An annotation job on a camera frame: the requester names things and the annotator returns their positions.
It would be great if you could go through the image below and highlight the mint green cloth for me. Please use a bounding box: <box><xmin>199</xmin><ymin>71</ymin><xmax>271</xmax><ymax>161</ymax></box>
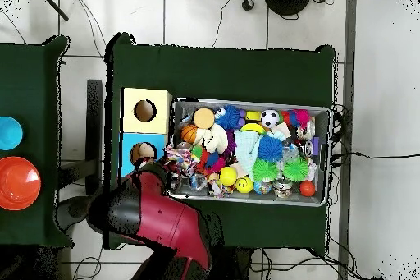
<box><xmin>233</xmin><ymin>129</ymin><xmax>263</xmax><ymax>176</ymax></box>

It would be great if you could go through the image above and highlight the toy soccer ball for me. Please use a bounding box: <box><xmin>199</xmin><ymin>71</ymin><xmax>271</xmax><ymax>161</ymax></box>
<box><xmin>260</xmin><ymin>109</ymin><xmax>281</xmax><ymax>129</ymax></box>

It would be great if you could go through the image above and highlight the blue bowl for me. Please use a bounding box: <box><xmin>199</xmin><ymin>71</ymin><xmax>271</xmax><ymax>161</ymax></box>
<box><xmin>0</xmin><ymin>116</ymin><xmax>24</xmax><ymax>152</ymax></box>

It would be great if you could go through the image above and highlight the black floor stand foot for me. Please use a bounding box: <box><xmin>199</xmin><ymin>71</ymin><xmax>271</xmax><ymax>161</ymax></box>
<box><xmin>58</xmin><ymin>79</ymin><xmax>103</xmax><ymax>197</ymax></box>

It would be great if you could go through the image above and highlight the toy basketball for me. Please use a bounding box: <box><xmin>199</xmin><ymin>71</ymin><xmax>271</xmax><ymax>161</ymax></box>
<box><xmin>180</xmin><ymin>124</ymin><xmax>199</xmax><ymax>145</ymax></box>

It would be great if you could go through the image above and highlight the orange bowl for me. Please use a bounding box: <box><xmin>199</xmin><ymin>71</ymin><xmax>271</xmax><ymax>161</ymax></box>
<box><xmin>0</xmin><ymin>156</ymin><xmax>42</xmax><ymax>211</ymax></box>

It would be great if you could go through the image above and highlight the grey round floor base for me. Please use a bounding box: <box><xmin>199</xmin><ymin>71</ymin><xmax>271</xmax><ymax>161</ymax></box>
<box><xmin>53</xmin><ymin>195</ymin><xmax>94</xmax><ymax>232</ymax></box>

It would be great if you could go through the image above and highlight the black round stand base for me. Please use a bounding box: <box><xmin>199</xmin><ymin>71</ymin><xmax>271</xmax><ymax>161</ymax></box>
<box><xmin>262</xmin><ymin>0</ymin><xmax>313</xmax><ymax>17</ymax></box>

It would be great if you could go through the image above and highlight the blue spiky ball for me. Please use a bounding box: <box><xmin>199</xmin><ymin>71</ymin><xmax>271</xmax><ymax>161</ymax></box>
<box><xmin>257</xmin><ymin>135</ymin><xmax>285</xmax><ymax>163</ymax></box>

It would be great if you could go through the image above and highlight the black tripod leg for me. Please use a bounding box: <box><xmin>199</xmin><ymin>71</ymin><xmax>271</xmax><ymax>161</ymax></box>
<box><xmin>34</xmin><ymin>0</ymin><xmax>70</xmax><ymax>21</ymax></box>

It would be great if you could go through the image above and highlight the wooden box with three holes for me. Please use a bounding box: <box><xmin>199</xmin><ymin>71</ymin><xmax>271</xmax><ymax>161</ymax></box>
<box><xmin>119</xmin><ymin>87</ymin><xmax>174</xmax><ymax>179</ymax></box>

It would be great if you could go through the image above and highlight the orange foam disc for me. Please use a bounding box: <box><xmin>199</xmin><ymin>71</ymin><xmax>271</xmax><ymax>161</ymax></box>
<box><xmin>192</xmin><ymin>107</ymin><xmax>216</xmax><ymax>130</ymax></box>

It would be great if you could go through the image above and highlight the yellow smiley ball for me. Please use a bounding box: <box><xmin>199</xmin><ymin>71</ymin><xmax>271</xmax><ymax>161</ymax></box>
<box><xmin>235</xmin><ymin>176</ymin><xmax>255</xmax><ymax>195</ymax></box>

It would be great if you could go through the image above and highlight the colourful polka dot cloth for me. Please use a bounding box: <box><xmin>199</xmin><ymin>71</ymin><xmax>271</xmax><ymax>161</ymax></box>
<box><xmin>162</xmin><ymin>143</ymin><xmax>198</xmax><ymax>182</ymax></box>

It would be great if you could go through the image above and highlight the cream waffle cloth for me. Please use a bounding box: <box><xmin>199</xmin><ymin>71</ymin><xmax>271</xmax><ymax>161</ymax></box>
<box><xmin>194</xmin><ymin>124</ymin><xmax>230</xmax><ymax>155</ymax></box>

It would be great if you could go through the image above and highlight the dark green table cloth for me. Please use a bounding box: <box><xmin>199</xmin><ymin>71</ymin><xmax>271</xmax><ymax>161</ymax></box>
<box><xmin>0</xmin><ymin>34</ymin><xmax>75</xmax><ymax>248</ymax></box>
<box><xmin>103</xmin><ymin>32</ymin><xmax>336</xmax><ymax>255</ymax></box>

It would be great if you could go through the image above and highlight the wire mesh bin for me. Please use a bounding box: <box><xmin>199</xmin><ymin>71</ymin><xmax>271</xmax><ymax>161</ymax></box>
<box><xmin>166</xmin><ymin>97</ymin><xmax>332</xmax><ymax>208</ymax></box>

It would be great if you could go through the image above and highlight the small orange ball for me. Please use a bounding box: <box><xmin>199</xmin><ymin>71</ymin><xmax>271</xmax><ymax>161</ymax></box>
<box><xmin>298</xmin><ymin>180</ymin><xmax>317</xmax><ymax>198</ymax></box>

